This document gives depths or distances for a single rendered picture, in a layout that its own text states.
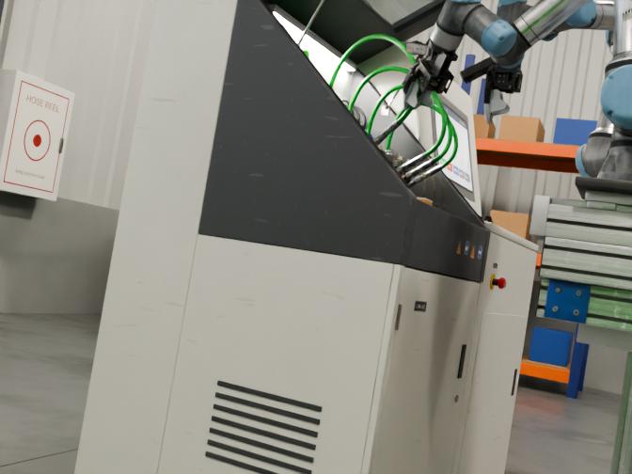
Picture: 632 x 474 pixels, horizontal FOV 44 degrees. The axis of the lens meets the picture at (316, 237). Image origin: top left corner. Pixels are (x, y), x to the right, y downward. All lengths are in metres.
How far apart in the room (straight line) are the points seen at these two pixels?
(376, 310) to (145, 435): 0.74
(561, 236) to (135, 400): 1.17
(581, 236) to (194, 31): 1.16
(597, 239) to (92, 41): 6.02
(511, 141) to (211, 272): 5.68
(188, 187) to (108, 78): 5.41
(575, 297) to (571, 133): 5.84
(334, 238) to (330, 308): 0.17
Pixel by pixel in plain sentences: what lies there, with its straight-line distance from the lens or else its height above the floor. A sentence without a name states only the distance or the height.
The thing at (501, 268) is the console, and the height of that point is 0.85.
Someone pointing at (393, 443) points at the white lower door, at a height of 0.36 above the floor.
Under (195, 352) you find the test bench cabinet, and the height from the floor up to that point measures 0.49.
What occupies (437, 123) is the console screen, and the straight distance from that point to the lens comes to 2.80.
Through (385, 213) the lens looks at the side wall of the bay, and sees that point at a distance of 1.83.
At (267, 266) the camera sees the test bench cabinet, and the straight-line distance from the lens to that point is 1.96.
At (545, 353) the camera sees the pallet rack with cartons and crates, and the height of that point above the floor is 0.33.
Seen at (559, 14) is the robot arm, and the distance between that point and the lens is 2.00.
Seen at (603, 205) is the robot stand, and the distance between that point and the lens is 1.82.
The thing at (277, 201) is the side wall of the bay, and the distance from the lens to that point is 1.96.
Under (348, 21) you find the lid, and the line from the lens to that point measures 2.49.
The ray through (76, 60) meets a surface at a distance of 7.13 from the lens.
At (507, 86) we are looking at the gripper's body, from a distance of 2.20.
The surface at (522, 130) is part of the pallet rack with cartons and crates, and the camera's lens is 7.65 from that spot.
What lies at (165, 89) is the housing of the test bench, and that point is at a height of 1.17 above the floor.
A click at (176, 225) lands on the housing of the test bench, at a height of 0.80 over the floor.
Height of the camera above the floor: 0.75
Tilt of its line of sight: 2 degrees up
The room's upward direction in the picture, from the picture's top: 9 degrees clockwise
